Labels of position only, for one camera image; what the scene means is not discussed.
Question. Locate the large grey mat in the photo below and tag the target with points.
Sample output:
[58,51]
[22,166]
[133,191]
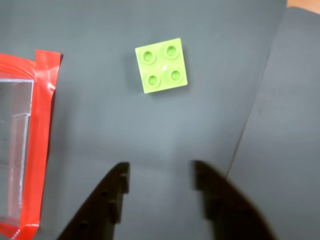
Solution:
[155,130]

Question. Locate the lime green lego block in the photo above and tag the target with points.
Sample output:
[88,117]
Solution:
[161,66]

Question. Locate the transparent plastic box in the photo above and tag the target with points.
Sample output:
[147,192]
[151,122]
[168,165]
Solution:
[15,140]

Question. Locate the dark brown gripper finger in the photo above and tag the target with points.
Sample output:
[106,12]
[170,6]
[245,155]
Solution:
[97,207]
[232,212]

